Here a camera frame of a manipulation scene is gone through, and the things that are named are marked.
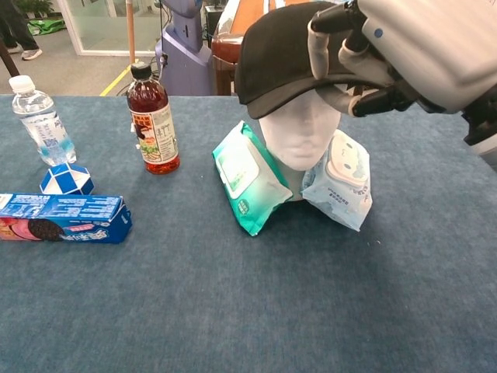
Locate person in dark trousers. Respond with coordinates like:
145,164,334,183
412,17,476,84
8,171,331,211
0,0,43,61

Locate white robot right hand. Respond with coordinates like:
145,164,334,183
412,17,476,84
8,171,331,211
308,0,497,117

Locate green bag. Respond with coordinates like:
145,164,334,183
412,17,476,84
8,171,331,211
26,18,67,37

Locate white foam mannequin head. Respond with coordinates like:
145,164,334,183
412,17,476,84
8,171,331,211
258,87,342,203

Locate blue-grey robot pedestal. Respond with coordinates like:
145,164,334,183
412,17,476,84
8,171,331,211
154,0,214,96

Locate clear water bottle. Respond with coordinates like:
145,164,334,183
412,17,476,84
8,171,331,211
8,75,78,167

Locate black baseball cap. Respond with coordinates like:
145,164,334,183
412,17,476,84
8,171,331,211
234,1,389,120

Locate dark tea bottle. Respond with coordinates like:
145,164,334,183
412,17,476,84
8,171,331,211
126,61,181,176

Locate blue white snake puzzle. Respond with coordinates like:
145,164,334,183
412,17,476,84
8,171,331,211
39,162,96,196

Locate wooden pole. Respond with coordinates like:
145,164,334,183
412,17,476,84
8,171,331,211
126,0,137,65

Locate light blue wet wipes pack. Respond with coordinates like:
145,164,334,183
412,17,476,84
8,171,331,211
301,129,374,232

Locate white framed glass partition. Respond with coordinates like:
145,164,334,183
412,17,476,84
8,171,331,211
56,0,164,58

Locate blue felt table mat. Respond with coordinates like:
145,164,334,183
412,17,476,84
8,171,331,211
0,94,497,373

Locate blue cookie box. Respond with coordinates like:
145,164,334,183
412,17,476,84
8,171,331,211
0,193,134,245

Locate green wet wipes pack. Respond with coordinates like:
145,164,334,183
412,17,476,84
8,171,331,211
211,120,294,237

